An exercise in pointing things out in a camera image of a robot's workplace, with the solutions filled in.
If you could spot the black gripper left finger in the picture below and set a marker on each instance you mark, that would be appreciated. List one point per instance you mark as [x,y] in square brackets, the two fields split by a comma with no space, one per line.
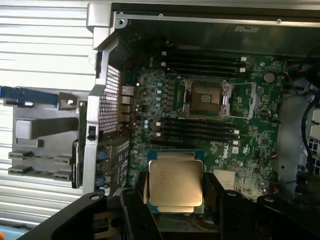
[135,215]

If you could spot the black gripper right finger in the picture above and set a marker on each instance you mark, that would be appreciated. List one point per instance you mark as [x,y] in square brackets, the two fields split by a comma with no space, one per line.
[250,217]

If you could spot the black RAM slot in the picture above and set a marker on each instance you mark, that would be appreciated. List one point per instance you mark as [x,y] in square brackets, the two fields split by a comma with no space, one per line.
[195,140]
[197,128]
[202,61]
[197,122]
[202,55]
[202,72]
[197,134]
[202,67]

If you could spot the CPU socket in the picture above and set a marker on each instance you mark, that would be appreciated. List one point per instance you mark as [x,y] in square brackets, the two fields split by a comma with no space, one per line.
[203,96]

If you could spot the silver finned chipset heatsink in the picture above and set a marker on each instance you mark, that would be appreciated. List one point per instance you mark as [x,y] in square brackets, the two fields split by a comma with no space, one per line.
[225,178]

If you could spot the green Dell motherboard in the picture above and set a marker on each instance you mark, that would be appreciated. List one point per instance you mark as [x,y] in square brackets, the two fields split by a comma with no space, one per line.
[260,140]

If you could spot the rear port block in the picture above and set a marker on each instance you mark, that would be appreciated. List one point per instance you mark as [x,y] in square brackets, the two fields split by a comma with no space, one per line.
[127,105]

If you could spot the open metal socket cover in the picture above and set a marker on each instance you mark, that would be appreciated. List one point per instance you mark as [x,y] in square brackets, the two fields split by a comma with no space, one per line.
[251,102]

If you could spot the grey metal parts rack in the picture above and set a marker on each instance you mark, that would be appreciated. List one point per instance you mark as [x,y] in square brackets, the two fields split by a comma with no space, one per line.
[47,140]

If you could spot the perforated fan grille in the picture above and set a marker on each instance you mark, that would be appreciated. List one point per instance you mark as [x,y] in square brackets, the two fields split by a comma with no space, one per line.
[108,100]

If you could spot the open grey PC case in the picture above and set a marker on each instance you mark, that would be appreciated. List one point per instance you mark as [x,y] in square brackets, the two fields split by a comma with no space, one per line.
[97,100]

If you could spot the silver coin cell battery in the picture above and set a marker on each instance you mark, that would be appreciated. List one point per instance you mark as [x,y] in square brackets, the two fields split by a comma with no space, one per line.
[269,77]

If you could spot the blue plastic bar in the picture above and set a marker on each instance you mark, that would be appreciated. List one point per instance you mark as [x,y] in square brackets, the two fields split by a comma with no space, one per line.
[30,95]

